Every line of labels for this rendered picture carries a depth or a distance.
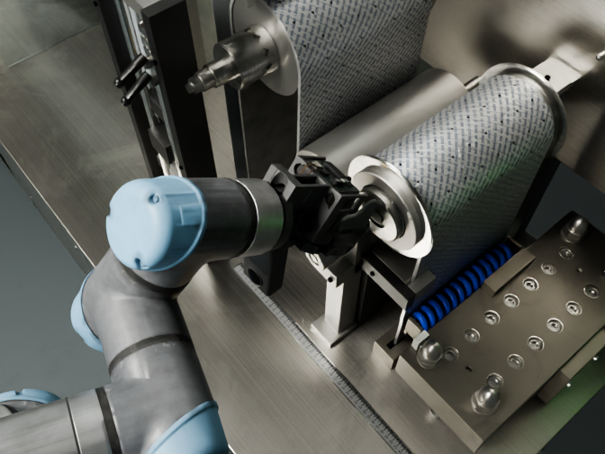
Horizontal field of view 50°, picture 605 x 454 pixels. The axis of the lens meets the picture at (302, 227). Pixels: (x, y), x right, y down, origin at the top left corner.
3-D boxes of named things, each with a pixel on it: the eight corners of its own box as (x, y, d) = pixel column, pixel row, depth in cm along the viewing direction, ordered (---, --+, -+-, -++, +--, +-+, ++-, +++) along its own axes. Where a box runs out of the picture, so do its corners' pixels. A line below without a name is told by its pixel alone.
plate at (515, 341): (394, 369, 98) (399, 354, 93) (560, 229, 112) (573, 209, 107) (474, 453, 91) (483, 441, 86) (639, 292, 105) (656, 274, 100)
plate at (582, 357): (536, 394, 102) (559, 368, 93) (575, 357, 105) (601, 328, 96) (548, 407, 101) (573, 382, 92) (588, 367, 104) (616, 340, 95)
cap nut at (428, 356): (410, 355, 93) (415, 342, 89) (428, 340, 94) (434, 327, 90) (429, 374, 91) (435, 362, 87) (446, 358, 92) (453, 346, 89)
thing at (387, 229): (404, 248, 78) (367, 235, 84) (416, 239, 79) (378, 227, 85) (384, 195, 75) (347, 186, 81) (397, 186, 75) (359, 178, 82)
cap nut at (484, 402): (465, 401, 89) (472, 390, 85) (483, 385, 90) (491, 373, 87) (484, 422, 87) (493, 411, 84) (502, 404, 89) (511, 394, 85)
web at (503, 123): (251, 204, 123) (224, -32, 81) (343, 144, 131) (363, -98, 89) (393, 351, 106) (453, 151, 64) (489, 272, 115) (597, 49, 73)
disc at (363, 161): (344, 205, 89) (351, 133, 77) (347, 204, 90) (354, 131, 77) (420, 277, 83) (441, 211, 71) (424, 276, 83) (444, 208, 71)
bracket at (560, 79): (518, 85, 89) (522, 74, 87) (545, 66, 91) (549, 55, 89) (547, 104, 87) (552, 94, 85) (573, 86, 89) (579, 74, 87)
